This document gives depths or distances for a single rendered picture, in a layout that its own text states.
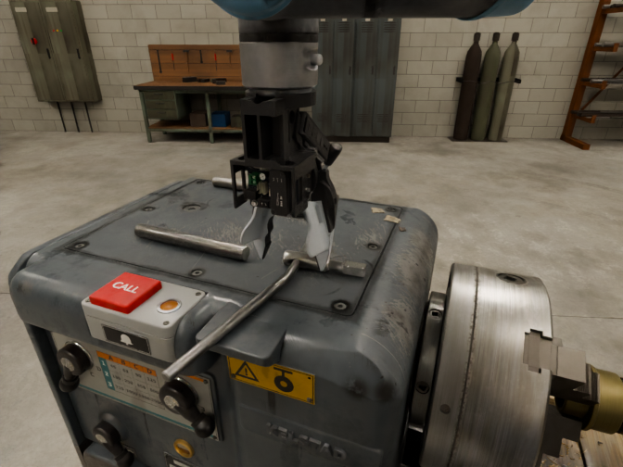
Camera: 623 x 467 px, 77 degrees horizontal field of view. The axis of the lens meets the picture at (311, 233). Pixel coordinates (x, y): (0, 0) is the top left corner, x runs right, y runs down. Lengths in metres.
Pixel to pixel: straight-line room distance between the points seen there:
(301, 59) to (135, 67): 7.39
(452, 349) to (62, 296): 0.50
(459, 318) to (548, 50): 7.20
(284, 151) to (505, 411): 0.39
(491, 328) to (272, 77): 0.39
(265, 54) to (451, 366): 0.41
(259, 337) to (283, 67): 0.27
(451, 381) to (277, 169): 0.33
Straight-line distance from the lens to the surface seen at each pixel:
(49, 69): 8.22
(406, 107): 7.12
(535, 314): 0.58
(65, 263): 0.66
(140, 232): 0.68
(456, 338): 0.54
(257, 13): 0.28
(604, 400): 0.69
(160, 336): 0.49
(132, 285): 0.54
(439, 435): 0.58
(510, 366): 0.55
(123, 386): 0.71
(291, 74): 0.39
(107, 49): 7.94
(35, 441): 2.23
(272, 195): 0.40
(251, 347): 0.43
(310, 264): 0.54
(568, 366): 0.59
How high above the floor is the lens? 1.54
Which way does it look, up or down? 27 degrees down
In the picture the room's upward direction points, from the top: straight up
